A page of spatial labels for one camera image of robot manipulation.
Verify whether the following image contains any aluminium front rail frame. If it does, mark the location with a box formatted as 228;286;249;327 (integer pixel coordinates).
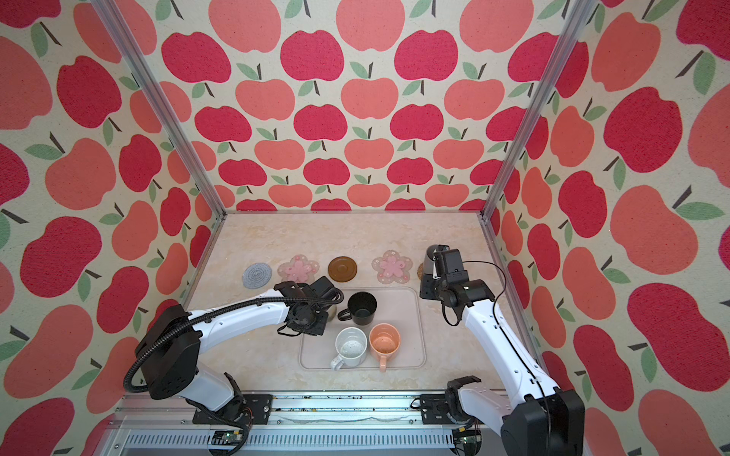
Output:
91;391;506;455

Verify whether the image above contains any grey round coaster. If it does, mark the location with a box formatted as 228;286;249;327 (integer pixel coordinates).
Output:
241;262;273;290

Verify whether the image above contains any black mug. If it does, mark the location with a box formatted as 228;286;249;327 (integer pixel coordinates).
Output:
336;292;378;326

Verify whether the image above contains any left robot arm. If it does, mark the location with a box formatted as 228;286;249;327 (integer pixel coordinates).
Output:
123;277;344;417

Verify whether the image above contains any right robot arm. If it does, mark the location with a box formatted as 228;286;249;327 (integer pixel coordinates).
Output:
419;244;586;455

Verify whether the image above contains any right aluminium corner post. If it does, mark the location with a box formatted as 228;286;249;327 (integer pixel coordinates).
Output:
479;0;599;223

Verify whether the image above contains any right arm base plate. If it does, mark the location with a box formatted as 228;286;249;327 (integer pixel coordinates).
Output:
418;392;499;426

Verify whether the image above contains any clear plastic tray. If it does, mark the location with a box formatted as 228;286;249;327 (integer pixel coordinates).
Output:
298;287;428;372

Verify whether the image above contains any peach pink mug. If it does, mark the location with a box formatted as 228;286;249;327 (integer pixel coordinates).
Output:
369;323;401;372

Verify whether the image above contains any white mug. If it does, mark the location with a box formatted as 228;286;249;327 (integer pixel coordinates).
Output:
330;327;368;371

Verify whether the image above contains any aluminium corner post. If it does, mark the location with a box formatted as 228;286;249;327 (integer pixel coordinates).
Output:
479;0;599;223
91;1;227;222

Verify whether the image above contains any grey mug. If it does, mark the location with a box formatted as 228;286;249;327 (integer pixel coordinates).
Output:
421;244;450;279

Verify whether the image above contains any beige mug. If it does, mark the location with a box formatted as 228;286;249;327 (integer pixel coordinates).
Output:
327;305;338;323

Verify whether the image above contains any brown wooden round coaster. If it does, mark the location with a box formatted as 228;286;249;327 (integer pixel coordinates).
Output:
328;256;359;282

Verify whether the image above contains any left aluminium corner post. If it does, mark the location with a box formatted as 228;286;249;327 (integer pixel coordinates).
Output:
91;1;227;222

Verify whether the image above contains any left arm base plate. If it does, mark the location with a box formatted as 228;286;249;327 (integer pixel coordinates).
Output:
186;394;273;428

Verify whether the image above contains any pink flower coaster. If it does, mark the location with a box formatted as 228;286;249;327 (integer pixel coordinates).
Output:
278;254;319;283
372;250;413;284

